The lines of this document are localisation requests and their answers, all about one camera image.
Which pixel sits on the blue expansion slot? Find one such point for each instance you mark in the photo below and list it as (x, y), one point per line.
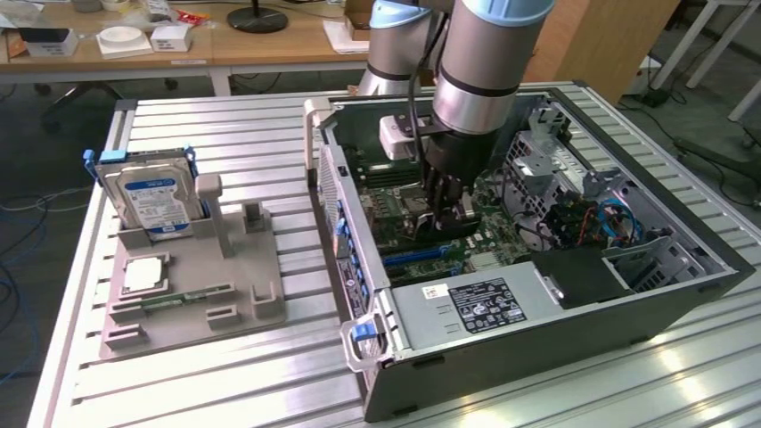
(413, 257)

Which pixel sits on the red packet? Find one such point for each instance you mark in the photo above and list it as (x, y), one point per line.
(193, 18)

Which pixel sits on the white papers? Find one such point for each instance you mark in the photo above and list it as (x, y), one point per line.
(345, 44)

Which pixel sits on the green RAM stick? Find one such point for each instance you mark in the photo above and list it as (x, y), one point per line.
(172, 301)

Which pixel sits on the black floor stand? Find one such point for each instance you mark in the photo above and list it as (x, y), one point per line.
(720, 156)

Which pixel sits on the CPU socket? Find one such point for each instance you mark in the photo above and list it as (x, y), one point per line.
(413, 200)

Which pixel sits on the white table frame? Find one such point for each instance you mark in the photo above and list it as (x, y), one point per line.
(713, 44)

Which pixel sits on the metal disk bay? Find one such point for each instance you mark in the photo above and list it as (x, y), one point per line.
(534, 169)

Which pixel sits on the silver CPU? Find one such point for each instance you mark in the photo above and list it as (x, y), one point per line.
(143, 274)

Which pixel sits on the grey cup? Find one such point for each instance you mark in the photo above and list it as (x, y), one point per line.
(88, 5)

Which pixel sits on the black lamp base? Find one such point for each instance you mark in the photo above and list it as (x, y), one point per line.
(256, 21)

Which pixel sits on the wooden desk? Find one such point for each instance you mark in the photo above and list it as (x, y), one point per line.
(77, 63)

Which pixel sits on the green motherboard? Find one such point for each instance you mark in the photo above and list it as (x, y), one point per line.
(493, 232)

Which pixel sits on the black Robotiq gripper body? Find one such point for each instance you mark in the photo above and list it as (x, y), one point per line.
(460, 153)

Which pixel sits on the black open PC case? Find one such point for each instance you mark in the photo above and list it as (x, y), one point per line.
(534, 356)

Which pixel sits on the hard disk with blue caddy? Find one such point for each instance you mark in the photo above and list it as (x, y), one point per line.
(148, 200)

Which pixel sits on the wooden cabinet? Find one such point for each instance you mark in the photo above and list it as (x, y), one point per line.
(594, 44)

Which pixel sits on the grey power supply unit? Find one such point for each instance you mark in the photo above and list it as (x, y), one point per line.
(416, 312)

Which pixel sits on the grey metal drive bracket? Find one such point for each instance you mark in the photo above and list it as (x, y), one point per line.
(653, 267)

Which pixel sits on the white labelled box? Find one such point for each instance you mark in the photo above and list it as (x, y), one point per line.
(171, 39)

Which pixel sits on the cardboard box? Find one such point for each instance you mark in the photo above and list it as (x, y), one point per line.
(356, 13)

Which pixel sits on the white square holder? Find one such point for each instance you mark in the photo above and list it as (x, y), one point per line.
(121, 44)

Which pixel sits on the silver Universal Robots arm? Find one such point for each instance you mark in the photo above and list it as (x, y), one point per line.
(476, 67)

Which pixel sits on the white box with black top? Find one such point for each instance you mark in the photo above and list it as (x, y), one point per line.
(53, 46)

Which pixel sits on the black power brick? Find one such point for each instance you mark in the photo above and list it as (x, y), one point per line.
(654, 98)

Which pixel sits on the grey parts rack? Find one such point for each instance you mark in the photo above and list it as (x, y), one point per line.
(191, 276)

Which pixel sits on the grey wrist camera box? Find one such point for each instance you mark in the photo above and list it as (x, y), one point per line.
(395, 142)

